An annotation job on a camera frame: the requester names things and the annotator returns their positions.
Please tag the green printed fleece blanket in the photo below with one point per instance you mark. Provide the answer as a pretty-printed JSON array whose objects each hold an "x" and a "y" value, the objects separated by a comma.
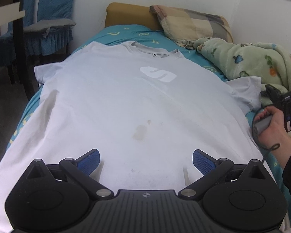
[{"x": 252, "y": 58}]

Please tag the white t-shirt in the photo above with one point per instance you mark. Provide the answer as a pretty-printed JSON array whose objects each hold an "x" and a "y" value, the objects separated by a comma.
[{"x": 126, "y": 109}]

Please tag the grey seat cushion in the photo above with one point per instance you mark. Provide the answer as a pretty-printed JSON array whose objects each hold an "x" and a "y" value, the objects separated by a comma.
[{"x": 51, "y": 25}]

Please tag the blue covered chair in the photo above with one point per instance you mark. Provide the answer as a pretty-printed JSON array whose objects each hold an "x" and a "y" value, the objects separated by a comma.
[
  {"x": 51, "y": 4},
  {"x": 2, "y": 48}
]

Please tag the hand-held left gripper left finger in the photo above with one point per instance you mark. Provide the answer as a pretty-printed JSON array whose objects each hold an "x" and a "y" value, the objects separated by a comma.
[{"x": 88, "y": 162}]

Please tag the dark table with white rail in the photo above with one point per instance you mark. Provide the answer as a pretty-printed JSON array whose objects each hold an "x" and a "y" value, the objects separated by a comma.
[{"x": 19, "y": 41}]

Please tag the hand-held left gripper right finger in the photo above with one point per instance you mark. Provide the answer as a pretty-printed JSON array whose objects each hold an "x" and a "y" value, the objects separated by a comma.
[{"x": 201, "y": 162}]

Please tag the mustard headboard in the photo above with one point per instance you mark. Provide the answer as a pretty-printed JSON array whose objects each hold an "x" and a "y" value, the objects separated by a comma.
[{"x": 128, "y": 13}]

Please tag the bed with teal sheet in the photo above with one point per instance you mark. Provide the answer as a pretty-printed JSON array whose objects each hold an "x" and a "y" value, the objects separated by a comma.
[{"x": 126, "y": 34}]

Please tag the checked beige pillow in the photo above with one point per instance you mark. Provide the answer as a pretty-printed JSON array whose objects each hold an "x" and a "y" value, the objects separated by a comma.
[{"x": 191, "y": 24}]

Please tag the person's right hand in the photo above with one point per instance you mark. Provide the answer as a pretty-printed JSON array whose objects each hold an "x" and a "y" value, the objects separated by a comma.
[{"x": 276, "y": 131}]

